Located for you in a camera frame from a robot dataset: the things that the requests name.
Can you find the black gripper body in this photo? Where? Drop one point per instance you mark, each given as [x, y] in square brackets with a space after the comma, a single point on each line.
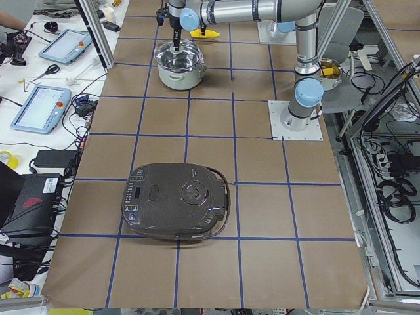
[174, 21]

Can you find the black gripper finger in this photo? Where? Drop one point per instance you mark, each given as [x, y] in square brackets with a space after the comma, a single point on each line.
[203, 28]
[160, 16]
[177, 37]

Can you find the yellow corn cob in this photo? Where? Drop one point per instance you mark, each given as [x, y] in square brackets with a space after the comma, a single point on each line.
[206, 34]

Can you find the glass pot lid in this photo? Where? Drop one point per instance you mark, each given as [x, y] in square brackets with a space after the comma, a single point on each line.
[187, 58]

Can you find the light green electric pot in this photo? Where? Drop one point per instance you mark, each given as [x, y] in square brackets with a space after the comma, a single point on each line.
[182, 81]

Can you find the steel pot at edge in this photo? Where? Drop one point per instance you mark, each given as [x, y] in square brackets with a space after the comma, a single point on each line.
[330, 74]

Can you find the paper cup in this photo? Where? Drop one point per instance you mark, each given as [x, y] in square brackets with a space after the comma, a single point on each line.
[109, 14]

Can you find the black power adapter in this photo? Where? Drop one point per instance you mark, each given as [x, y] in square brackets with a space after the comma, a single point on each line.
[111, 26]

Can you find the blue teach pendant far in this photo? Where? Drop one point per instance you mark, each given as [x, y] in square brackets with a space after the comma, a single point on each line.
[67, 47]

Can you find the blue teach pendant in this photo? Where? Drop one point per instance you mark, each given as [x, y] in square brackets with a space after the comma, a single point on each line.
[42, 110]
[67, 47]

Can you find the black bowl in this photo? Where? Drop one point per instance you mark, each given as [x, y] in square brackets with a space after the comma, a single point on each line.
[51, 27]

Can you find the scissors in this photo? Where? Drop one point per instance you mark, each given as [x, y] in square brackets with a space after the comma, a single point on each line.
[52, 69]

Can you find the grey chair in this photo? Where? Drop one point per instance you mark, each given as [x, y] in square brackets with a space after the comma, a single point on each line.
[339, 46]

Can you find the blue teach pendant near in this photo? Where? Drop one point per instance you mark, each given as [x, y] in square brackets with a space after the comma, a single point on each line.
[42, 110]

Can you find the dark brown rice cooker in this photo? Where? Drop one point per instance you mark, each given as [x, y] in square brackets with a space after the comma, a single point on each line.
[176, 201]

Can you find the black power brick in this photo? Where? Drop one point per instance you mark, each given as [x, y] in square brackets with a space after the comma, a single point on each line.
[54, 158]

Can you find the yellow tape roll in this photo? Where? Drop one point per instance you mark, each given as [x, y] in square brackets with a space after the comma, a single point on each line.
[9, 159]

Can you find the aluminium frame post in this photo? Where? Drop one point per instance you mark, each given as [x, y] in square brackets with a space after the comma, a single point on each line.
[91, 20]

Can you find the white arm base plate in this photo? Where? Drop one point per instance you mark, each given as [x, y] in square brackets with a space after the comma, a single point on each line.
[284, 126]

